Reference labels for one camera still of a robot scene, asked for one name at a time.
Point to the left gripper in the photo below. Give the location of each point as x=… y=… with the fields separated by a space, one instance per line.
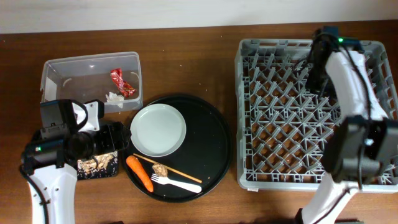
x=121 y=141

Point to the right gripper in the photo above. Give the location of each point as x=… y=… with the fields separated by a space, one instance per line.
x=310 y=85

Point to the orange carrot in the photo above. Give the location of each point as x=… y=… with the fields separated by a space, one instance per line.
x=135 y=165

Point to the white tissue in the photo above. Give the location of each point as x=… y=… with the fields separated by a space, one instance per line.
x=115 y=99

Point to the grey plate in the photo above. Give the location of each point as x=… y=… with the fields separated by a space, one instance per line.
x=158 y=130

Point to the red snack wrapper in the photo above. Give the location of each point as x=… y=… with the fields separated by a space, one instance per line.
x=125 y=89

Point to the wooden chopstick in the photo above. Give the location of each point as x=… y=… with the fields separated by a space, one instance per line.
x=169 y=168

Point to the brown food scrap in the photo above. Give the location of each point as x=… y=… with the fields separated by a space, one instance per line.
x=160 y=170

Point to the white plastic fork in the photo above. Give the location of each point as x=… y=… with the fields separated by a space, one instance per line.
x=165 y=181

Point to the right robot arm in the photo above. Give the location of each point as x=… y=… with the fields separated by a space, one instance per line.
x=366 y=140

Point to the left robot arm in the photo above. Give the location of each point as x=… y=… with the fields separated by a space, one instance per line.
x=71 y=132

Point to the grey dishwasher rack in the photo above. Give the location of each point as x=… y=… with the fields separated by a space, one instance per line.
x=282 y=127

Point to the black rectangular tray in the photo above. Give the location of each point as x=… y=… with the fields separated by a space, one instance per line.
x=85 y=145

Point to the rice and nutshell scraps pile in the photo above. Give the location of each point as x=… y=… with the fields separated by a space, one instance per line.
x=102 y=166

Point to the clear plastic bin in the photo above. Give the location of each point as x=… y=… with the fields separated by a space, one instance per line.
x=88 y=77

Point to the round black tray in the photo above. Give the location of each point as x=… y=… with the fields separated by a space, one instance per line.
x=205 y=154

